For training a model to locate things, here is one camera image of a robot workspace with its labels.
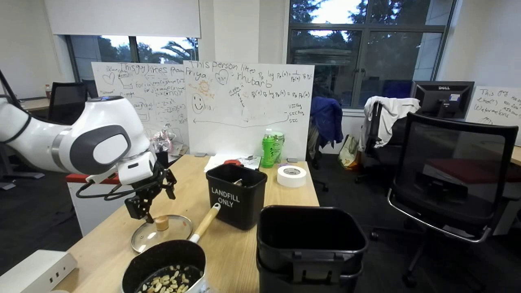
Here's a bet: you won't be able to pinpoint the white tape roll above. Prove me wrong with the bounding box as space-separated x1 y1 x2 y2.
276 165 310 189

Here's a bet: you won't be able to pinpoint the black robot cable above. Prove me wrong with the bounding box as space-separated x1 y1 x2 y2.
76 178 138 202

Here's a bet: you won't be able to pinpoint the blue jacket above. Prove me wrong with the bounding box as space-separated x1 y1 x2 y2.
310 96 346 147

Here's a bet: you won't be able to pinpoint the white paper sheet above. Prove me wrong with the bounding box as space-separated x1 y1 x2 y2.
204 153 263 174

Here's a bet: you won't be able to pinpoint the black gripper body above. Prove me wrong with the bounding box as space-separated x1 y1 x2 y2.
136 171 168 204

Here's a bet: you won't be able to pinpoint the clear plastic bag with trash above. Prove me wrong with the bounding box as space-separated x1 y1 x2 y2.
149 124 178 156

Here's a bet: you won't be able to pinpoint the black office chair chrome rim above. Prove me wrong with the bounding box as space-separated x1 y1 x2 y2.
370 111 520 290

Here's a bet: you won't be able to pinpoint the beige food pieces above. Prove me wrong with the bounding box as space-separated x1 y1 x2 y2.
136 264 204 293

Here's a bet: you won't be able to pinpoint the black office chair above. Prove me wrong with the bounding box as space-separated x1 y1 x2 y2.
48 82 92 127

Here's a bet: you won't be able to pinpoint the black Dell monitor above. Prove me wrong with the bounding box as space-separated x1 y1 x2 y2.
413 80 476 121

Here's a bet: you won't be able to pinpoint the large black plastic bin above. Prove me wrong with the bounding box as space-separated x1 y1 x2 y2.
256 204 370 293

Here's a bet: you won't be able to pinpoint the colourful floor bag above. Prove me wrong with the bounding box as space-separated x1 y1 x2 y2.
339 134 365 171

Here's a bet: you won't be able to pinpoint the green bottle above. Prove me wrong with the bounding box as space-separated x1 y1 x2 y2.
260 127 287 169

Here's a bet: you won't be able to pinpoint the black frying pan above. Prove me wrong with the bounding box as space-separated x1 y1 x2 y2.
121 202 224 293

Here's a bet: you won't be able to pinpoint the white jacket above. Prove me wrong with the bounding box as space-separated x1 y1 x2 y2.
362 95 422 152

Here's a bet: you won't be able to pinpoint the white cabinet with red top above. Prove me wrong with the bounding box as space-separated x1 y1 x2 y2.
66 171 141 238

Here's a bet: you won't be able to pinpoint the whiteboard with dense writing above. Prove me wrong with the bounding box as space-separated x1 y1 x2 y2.
90 60 191 156

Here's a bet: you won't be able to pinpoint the small written whiteboard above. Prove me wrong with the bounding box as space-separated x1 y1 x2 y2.
465 85 521 148

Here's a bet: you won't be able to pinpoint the whiteboard with smiley drawing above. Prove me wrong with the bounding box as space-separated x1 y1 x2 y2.
183 60 317 163

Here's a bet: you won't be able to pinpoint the small black landfill bin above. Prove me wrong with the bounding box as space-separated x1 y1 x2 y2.
204 163 269 231

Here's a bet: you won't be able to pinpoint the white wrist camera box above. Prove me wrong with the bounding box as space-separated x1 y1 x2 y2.
116 153 160 186

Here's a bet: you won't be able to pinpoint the white power box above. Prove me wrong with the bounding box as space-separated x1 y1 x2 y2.
0 249 81 293

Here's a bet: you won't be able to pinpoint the white roller blind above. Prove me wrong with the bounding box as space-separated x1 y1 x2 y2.
45 0 203 39

